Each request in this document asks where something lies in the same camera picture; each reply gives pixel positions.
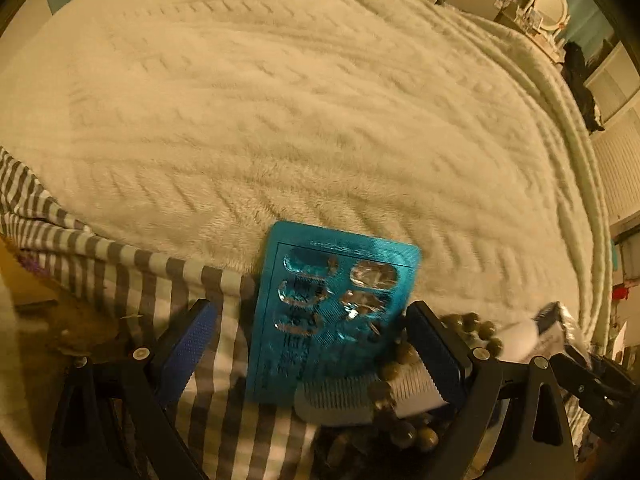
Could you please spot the teal pill blister pack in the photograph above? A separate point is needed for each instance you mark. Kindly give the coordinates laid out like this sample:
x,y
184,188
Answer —
x,y
320,310

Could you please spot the white round mirror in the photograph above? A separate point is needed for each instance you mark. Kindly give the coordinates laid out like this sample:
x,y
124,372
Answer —
x,y
550,7

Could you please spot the brown cardboard box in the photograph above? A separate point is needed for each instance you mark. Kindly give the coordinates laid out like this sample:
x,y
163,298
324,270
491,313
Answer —
x,y
45,305

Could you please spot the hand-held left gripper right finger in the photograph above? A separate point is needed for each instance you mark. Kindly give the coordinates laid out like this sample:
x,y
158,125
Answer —
x,y
436,355

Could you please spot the white panelled cabinet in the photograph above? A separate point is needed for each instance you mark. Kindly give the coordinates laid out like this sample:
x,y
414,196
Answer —
x,y
617,130

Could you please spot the grey white striped cloth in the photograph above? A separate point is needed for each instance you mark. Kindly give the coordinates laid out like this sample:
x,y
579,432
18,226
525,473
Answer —
x,y
150,280

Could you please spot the white fluffy blanket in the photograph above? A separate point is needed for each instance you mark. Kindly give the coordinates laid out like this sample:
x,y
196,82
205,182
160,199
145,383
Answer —
x,y
310,125

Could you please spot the dark hanging clothing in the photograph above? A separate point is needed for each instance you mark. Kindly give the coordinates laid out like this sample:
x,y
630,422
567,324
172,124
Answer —
x,y
580,85

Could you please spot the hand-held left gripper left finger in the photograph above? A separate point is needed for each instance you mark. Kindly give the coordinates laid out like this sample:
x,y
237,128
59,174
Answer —
x,y
192,347

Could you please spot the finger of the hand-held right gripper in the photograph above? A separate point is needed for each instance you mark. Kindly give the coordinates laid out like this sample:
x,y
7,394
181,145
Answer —
x,y
582,377

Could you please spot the white comb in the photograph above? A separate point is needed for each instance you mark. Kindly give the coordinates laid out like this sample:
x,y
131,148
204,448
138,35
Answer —
x,y
330,400

